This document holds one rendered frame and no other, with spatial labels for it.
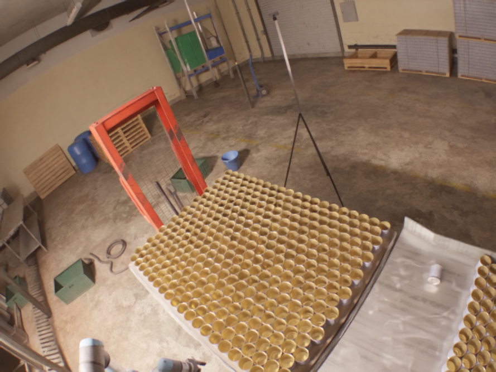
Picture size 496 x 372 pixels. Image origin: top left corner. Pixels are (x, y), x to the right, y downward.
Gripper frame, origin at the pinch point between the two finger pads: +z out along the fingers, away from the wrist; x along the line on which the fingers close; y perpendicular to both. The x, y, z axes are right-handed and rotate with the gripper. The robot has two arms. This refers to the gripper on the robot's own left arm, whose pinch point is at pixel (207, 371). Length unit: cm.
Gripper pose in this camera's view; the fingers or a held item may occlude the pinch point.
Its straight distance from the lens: 165.2
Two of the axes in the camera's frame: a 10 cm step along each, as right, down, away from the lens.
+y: 5.6, -8.2, 1.2
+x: -5.3, -2.4, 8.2
